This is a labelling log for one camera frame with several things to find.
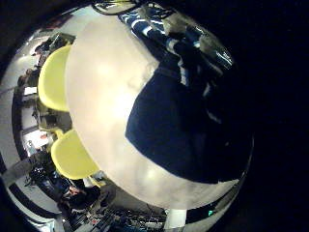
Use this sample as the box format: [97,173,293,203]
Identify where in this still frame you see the navy white striped shirt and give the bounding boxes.
[117,8,254,185]

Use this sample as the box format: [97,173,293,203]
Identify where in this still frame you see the yellow shell chair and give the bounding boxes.
[38,44,72,113]
[50,129,100,181]

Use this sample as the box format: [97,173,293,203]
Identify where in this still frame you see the seated person in dark clothes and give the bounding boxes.
[59,185,112,215]

